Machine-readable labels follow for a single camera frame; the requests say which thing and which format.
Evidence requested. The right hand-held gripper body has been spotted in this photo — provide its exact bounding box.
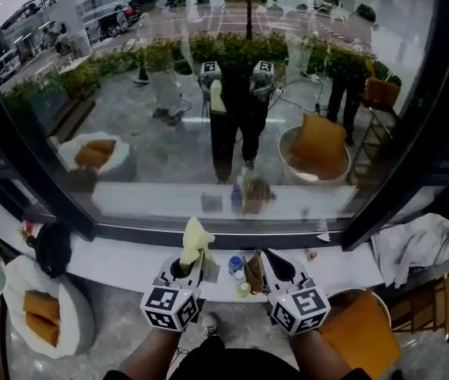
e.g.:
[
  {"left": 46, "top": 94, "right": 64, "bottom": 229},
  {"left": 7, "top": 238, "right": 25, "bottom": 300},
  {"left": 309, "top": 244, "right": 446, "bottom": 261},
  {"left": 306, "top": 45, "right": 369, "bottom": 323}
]
[{"left": 262, "top": 251, "right": 332, "bottom": 336}]

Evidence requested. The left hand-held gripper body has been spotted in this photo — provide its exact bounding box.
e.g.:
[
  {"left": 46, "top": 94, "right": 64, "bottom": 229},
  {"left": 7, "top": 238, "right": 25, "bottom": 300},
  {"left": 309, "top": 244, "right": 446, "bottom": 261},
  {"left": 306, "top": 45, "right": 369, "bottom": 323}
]
[{"left": 139, "top": 251, "right": 206, "bottom": 334}]

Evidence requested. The pale yellow cloth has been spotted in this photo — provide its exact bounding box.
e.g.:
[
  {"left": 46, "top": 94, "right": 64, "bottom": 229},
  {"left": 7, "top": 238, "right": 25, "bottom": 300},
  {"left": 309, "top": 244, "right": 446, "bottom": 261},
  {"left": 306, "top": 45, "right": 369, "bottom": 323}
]
[{"left": 179, "top": 216, "right": 216, "bottom": 273}]

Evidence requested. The large window glass pane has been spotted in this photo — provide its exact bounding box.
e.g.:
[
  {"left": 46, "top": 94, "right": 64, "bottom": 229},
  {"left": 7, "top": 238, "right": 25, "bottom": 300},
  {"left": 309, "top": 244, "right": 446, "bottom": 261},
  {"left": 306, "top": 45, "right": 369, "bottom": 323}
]
[{"left": 0, "top": 0, "right": 449, "bottom": 234}]

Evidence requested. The person's left forearm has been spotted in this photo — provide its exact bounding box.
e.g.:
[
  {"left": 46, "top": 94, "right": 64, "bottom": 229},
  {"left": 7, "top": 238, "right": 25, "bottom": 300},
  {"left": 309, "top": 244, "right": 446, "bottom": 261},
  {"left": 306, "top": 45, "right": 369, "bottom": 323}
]
[{"left": 117, "top": 325, "right": 182, "bottom": 380}]

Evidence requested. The person's right forearm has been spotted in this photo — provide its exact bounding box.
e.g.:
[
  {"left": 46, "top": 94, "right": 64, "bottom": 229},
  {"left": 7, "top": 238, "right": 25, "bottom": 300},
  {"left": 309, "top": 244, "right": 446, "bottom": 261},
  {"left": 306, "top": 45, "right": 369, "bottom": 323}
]
[{"left": 287, "top": 327, "right": 352, "bottom": 380}]

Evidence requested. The white window sill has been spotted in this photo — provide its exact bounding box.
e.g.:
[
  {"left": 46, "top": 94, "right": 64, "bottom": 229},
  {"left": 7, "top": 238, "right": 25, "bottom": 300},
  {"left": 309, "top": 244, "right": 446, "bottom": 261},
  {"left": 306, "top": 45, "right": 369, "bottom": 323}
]
[{"left": 65, "top": 234, "right": 378, "bottom": 304}]

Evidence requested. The grey flat pouch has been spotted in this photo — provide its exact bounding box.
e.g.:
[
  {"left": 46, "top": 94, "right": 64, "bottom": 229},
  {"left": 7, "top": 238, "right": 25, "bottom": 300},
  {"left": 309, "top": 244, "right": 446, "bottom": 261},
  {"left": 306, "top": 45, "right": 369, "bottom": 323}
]
[{"left": 203, "top": 260, "right": 221, "bottom": 285}]

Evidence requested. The brown leather pouch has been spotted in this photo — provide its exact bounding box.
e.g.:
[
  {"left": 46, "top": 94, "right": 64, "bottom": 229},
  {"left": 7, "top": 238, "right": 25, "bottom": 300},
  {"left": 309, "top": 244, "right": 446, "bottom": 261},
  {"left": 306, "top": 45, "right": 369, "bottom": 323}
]
[{"left": 245, "top": 250, "right": 268, "bottom": 295}]

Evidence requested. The blue capped bottle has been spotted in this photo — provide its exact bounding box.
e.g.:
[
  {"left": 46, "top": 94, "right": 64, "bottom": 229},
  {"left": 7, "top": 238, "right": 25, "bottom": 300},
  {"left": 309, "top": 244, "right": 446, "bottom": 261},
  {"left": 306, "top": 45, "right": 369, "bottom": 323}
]
[{"left": 227, "top": 255, "right": 245, "bottom": 276}]

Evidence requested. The person's grey shoe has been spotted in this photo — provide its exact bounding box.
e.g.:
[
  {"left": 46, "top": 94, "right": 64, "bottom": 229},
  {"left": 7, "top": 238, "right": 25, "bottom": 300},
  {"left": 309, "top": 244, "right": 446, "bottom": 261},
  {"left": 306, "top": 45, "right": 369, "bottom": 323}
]
[{"left": 200, "top": 310, "right": 222, "bottom": 339}]

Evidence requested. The person's black clothing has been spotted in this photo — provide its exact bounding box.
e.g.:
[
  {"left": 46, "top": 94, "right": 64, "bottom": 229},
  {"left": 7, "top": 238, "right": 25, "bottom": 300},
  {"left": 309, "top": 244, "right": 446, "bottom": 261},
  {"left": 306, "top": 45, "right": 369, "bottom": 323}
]
[{"left": 101, "top": 335, "right": 374, "bottom": 380}]

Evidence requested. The crumpled white garment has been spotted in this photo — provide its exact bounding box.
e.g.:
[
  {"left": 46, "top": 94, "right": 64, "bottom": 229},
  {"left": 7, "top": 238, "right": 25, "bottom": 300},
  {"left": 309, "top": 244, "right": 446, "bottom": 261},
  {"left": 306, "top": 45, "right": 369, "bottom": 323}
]
[{"left": 369, "top": 212, "right": 449, "bottom": 289}]

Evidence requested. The black bag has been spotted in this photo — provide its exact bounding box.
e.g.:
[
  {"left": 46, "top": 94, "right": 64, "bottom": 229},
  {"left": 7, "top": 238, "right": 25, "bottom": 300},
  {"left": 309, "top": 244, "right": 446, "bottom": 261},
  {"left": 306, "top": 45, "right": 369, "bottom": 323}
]
[{"left": 34, "top": 220, "right": 73, "bottom": 279}]

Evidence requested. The small red keychain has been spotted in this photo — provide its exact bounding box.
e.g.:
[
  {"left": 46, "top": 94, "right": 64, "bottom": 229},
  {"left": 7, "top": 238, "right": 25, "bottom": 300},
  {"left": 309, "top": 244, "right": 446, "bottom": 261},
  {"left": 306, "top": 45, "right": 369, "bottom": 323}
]
[{"left": 17, "top": 221, "right": 38, "bottom": 249}]

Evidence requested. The black window frame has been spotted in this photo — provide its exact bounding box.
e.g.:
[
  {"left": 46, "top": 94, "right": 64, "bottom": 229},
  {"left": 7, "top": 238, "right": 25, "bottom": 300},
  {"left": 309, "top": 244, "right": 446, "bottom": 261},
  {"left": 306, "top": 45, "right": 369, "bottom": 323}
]
[{"left": 0, "top": 0, "right": 449, "bottom": 253}]

